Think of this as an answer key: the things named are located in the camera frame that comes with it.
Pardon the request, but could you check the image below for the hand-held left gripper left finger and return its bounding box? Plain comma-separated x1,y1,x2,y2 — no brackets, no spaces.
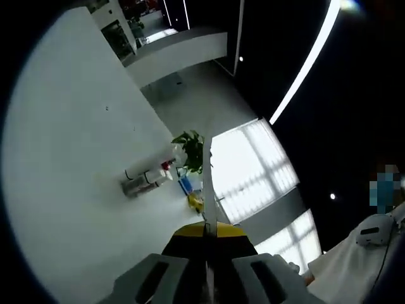
110,222,208,304

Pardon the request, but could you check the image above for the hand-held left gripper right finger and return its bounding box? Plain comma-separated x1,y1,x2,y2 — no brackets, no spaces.
216,222,317,304

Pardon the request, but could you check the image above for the white skincare tube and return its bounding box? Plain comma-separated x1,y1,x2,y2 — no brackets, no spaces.
124,151,178,181

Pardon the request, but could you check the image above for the yellow packet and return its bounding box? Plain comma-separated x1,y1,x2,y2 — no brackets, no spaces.
187,192,205,213

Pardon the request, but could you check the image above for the green potted plant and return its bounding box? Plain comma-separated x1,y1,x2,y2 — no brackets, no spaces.
170,129,215,175

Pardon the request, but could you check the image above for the person's white shirt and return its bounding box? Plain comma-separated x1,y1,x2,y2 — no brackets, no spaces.
305,202,405,304

